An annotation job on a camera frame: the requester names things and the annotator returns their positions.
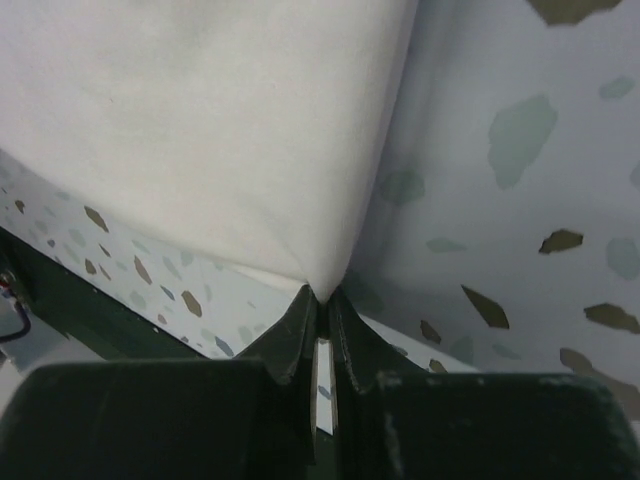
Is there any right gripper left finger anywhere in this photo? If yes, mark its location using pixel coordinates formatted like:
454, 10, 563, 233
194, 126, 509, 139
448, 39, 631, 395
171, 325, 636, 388
1, 287, 318, 479

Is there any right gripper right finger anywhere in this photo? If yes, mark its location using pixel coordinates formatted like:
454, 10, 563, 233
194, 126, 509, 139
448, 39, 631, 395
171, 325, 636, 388
327, 292, 639, 479

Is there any white graphic t-shirt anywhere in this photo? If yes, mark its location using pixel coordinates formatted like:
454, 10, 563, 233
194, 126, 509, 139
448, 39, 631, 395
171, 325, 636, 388
1, 1, 417, 300

